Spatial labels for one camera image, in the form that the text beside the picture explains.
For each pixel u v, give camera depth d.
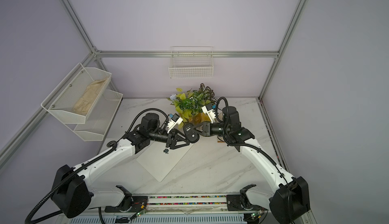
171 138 0.62
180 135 0.71
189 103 0.84
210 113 0.66
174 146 0.63
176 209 0.73
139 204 0.73
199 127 0.69
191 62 0.95
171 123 0.66
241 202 0.67
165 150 0.90
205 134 0.62
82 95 0.80
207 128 0.62
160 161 0.88
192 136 0.67
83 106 0.75
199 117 0.98
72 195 0.40
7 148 0.51
